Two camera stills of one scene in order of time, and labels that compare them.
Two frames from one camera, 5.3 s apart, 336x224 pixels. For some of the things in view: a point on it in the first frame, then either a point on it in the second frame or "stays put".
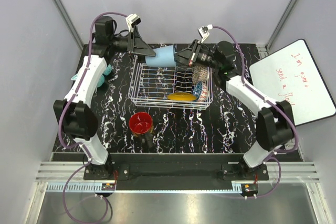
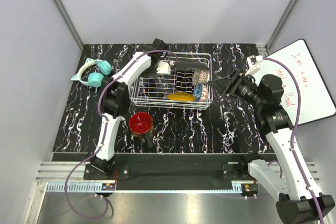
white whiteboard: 291,75 stays put
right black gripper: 185,56 to 231,84
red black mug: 141,126 stays put
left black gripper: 136,44 to 153,71
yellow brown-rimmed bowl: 181,96 stays put
